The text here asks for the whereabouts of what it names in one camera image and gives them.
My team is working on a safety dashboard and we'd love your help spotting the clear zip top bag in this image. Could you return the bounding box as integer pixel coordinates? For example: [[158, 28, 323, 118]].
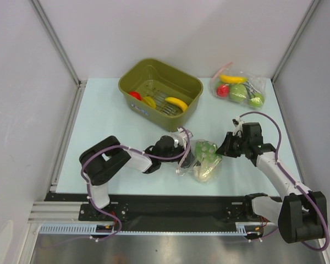
[[175, 139, 222, 183]]

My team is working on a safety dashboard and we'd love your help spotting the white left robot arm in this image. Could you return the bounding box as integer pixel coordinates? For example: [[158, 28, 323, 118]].
[[79, 129, 193, 220]]

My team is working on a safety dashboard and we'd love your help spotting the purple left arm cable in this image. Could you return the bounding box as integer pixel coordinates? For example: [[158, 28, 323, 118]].
[[81, 126, 192, 240]]

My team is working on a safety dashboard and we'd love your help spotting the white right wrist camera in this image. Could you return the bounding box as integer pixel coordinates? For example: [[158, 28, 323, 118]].
[[232, 117, 244, 136]]

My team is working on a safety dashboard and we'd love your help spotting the fake napa cabbage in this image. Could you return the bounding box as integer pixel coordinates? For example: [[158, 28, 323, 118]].
[[193, 140, 222, 183]]

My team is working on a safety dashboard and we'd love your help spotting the olive green plastic bin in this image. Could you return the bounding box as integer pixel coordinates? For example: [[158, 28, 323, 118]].
[[118, 58, 204, 132]]

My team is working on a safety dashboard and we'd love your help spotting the right aluminium frame post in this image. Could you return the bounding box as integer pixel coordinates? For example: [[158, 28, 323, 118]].
[[271, 0, 322, 85]]

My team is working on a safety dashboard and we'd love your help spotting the yellow fake banana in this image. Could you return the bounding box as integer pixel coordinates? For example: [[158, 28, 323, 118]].
[[165, 97, 188, 112], [219, 74, 248, 84]]

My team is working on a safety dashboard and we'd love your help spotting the large green fake apple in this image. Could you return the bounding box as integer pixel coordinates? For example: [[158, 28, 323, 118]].
[[229, 84, 248, 103]]

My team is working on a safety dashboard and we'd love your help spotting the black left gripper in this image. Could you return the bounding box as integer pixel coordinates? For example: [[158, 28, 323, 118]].
[[159, 142, 200, 169]]

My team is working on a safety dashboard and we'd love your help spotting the aluminium frame post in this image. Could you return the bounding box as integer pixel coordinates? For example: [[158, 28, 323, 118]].
[[29, 0, 81, 87], [271, 0, 322, 85]]

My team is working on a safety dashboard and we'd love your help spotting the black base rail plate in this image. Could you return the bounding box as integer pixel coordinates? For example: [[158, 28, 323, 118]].
[[43, 192, 288, 233]]

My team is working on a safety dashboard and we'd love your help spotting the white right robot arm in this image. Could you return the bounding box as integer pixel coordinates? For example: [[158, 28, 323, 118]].
[[216, 118, 328, 243]]

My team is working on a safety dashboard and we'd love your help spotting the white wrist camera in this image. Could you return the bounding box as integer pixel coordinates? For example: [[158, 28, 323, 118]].
[[232, 117, 244, 136], [175, 127, 193, 149]]

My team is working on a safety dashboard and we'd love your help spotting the yellow fake lemon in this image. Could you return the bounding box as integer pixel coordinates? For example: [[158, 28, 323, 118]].
[[142, 96, 157, 109]]

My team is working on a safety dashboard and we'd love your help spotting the left aluminium frame post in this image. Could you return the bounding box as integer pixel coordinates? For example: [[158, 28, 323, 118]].
[[29, 0, 81, 87]]

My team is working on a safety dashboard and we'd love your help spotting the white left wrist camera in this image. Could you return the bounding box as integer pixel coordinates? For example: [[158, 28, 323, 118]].
[[175, 127, 193, 149]]

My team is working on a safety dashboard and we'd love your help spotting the small green fake apple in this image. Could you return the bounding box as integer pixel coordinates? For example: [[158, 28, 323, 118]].
[[248, 92, 265, 108]]

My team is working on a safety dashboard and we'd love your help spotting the far clear zip bag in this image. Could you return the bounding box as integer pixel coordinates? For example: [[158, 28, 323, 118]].
[[210, 62, 266, 109]]

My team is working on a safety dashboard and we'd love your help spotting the red fake tomato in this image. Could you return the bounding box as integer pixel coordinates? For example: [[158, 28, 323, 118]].
[[216, 84, 229, 97], [129, 91, 142, 101]]

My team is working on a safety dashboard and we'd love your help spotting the clear zip bag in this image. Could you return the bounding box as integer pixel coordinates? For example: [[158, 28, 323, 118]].
[[175, 139, 222, 183], [210, 62, 266, 109]]

